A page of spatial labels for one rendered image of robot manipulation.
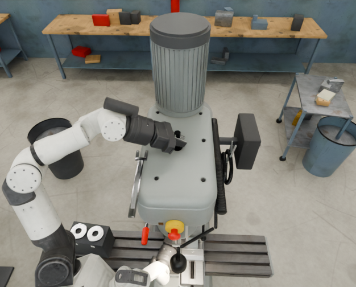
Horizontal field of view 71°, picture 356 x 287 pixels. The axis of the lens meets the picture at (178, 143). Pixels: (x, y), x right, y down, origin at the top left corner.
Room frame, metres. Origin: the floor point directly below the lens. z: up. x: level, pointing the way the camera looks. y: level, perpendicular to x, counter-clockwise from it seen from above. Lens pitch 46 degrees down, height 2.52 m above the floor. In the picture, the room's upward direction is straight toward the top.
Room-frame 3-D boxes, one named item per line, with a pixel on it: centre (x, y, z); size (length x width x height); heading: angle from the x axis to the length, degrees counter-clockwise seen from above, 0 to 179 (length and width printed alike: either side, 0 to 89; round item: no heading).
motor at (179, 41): (0.84, -0.01, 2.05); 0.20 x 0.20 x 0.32
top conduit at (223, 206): (0.62, -0.15, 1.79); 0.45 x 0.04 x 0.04; 178
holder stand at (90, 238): (0.62, 0.52, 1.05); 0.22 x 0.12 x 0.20; 82
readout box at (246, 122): (0.88, -0.34, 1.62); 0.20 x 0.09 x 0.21; 178
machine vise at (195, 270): (0.56, -0.08, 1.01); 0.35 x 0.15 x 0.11; 178
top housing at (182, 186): (0.61, 0.00, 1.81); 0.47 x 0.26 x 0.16; 178
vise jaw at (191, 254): (0.53, -0.08, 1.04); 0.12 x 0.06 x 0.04; 88
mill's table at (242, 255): (0.59, 0.04, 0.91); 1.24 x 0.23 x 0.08; 88
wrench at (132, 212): (0.45, 0.12, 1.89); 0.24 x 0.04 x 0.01; 178
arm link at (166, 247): (0.51, 0.04, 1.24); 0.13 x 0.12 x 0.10; 68
